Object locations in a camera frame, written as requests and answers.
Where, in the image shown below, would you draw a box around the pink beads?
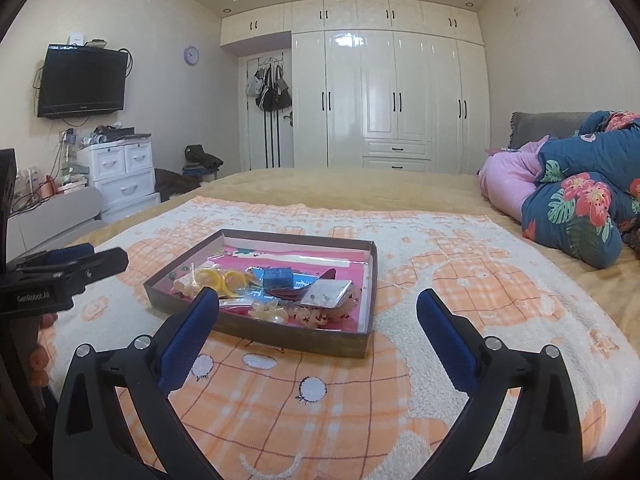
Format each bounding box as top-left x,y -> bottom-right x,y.
219,297 -> 254,311

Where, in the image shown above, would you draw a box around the yellow bangle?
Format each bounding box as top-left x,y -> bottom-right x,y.
194,268 -> 248,298

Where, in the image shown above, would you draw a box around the clear box of hairpins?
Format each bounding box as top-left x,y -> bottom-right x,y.
262,266 -> 294,290

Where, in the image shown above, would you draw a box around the sheer red-flowered hair scrunchie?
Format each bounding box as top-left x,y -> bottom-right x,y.
286,297 -> 358,328

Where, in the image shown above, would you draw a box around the earring card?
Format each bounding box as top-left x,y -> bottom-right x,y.
299,278 -> 354,309

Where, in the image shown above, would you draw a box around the person's left hand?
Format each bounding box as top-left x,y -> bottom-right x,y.
29,313 -> 58,388

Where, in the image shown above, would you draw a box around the white plastic drawer unit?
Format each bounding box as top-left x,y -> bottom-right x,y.
77,136 -> 160,223

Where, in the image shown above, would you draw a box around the beige claw hair clip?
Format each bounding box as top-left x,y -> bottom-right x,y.
248,299 -> 288,325

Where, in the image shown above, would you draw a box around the dark clothes pile on stool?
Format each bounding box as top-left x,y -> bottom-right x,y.
154,144 -> 224,203

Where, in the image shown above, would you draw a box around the maroon leaf hair clip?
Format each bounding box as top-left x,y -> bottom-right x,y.
264,266 -> 339,306

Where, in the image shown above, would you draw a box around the pink book in tray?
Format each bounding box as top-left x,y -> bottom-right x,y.
156,244 -> 371,333

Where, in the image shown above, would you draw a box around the brown cardboard box lid tray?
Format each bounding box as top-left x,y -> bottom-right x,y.
144,229 -> 378,359

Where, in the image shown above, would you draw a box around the blue floral quilt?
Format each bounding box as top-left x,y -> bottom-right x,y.
521,110 -> 639,269

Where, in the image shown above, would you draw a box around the tan bed cover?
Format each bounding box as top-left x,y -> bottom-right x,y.
80,169 -> 639,330

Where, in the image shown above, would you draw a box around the pink quilt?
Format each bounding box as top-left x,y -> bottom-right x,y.
478,136 -> 549,222

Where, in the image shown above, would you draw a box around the bags hanging on door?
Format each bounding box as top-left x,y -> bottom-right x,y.
245,63 -> 293,113

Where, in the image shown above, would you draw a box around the grey headboard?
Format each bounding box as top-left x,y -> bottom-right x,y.
509,112 -> 590,150

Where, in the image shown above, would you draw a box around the white glossy wardrobe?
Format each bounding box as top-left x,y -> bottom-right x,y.
220,0 -> 490,174

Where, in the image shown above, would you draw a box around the black wall television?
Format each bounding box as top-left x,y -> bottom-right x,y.
37,44 -> 130,119

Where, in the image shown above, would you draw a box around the purple wall clock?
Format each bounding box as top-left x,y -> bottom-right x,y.
183,46 -> 200,66

